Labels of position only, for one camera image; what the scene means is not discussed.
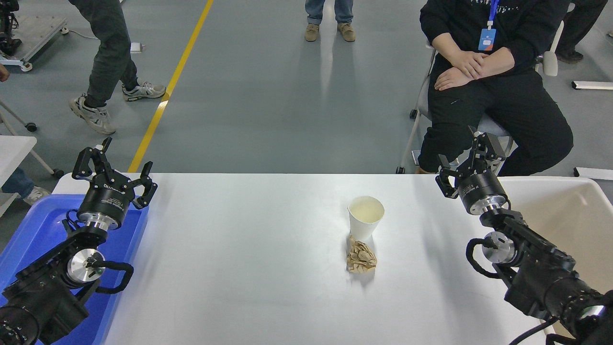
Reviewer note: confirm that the blue plastic tray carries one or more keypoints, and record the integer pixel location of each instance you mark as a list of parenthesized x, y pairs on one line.
[(33, 230)]

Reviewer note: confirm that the white wheeled side table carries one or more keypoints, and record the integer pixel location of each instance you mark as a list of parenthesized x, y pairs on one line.
[(12, 153)]

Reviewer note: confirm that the person's left hand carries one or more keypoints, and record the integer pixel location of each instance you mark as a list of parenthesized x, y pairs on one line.
[(450, 79)]

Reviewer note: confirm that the tan paper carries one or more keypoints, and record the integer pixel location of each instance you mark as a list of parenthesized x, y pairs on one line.
[(361, 258)]

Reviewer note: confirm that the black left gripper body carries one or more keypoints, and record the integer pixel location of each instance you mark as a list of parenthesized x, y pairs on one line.
[(106, 199)]

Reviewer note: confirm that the person's right forearm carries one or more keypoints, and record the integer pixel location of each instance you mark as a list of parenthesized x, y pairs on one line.
[(443, 43)]

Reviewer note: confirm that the person with grey sneakers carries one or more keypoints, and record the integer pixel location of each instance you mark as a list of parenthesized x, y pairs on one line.
[(110, 52)]

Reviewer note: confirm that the black equipment on platform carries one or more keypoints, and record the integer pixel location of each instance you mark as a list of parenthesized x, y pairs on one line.
[(8, 28)]

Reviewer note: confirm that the grey wheeled office chair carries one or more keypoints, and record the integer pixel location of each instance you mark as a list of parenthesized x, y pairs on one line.
[(550, 64)]

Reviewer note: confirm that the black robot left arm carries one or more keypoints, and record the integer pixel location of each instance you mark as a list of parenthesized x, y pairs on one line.
[(43, 292)]

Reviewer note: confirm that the person with white sneakers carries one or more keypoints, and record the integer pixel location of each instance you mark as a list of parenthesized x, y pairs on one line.
[(14, 184)]

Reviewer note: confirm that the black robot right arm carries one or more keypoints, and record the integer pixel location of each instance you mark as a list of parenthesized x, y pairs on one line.
[(541, 278)]

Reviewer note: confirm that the person with black shoes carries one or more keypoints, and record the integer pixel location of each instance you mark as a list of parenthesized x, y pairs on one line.
[(582, 24)]

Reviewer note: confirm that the large pale bin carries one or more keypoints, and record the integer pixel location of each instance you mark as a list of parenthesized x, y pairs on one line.
[(565, 215)]

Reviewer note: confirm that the person with tan shoes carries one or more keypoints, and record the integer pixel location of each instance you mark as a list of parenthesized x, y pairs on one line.
[(346, 31)]

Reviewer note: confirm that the white floor rail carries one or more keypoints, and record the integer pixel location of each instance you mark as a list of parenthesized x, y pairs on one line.
[(594, 85), (594, 173)]

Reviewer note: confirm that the grey wheeled platform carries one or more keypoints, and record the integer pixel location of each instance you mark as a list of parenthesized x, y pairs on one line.
[(40, 28)]

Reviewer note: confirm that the person with blue badge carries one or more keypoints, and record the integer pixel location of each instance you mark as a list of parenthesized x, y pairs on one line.
[(527, 105)]

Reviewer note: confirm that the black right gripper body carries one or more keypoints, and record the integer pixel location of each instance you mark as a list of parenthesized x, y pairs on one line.
[(481, 189)]

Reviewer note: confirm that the person's left forearm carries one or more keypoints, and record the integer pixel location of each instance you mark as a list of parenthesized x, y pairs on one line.
[(500, 60)]

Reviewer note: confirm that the person's right hand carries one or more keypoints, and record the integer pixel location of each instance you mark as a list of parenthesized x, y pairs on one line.
[(471, 64)]

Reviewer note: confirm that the white paper cup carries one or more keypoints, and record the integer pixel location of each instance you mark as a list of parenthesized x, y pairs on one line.
[(366, 213)]

